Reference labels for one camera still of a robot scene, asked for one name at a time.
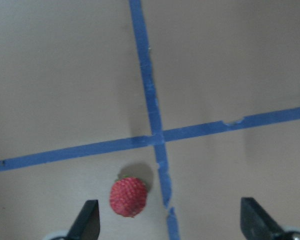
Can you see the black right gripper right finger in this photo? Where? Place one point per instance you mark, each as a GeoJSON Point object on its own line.
{"type": "Point", "coordinates": [256, 223]}

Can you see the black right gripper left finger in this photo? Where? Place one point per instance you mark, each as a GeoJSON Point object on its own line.
{"type": "Point", "coordinates": [87, 225]}

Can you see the red strawberry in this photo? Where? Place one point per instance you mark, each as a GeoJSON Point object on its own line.
{"type": "Point", "coordinates": [128, 196]}

